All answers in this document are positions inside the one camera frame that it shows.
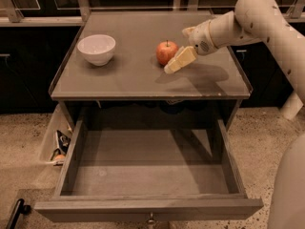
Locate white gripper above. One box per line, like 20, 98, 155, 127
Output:
164, 20, 217, 74

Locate red apple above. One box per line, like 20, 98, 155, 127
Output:
155, 40, 178, 66

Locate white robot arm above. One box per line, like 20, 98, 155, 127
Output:
164, 0, 305, 229

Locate grey cabinet with glass top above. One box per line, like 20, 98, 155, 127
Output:
48, 10, 254, 132

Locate open grey top drawer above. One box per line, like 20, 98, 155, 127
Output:
34, 120, 263, 222

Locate metal drawer knob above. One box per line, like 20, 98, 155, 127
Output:
147, 212, 156, 225

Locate white ceramic bowl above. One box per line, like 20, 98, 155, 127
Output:
77, 34, 116, 66

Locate white table leg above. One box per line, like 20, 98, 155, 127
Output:
280, 92, 303, 120

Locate items inside plastic bin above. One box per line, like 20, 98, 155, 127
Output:
50, 130, 71, 166

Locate metal counter rail frame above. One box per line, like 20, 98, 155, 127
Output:
0, 0, 305, 28

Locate black handle bar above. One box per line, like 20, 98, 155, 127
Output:
6, 198, 31, 229

